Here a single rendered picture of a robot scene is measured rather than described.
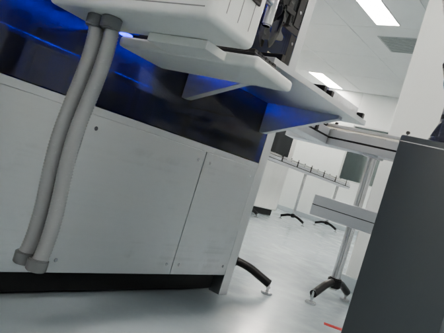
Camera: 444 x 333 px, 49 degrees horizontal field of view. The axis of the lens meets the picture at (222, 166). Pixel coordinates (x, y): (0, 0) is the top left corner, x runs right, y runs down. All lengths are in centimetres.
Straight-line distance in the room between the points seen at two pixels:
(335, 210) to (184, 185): 120
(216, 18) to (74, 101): 42
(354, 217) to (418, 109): 98
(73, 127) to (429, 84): 263
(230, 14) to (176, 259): 113
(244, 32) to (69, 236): 84
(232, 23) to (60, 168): 51
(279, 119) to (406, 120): 149
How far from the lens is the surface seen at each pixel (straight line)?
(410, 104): 341
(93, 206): 156
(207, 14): 96
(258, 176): 215
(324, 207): 281
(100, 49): 119
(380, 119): 1063
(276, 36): 168
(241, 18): 104
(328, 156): 1087
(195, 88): 167
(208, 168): 187
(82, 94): 119
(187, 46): 113
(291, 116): 201
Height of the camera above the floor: 54
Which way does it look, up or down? level
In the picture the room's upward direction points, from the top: 17 degrees clockwise
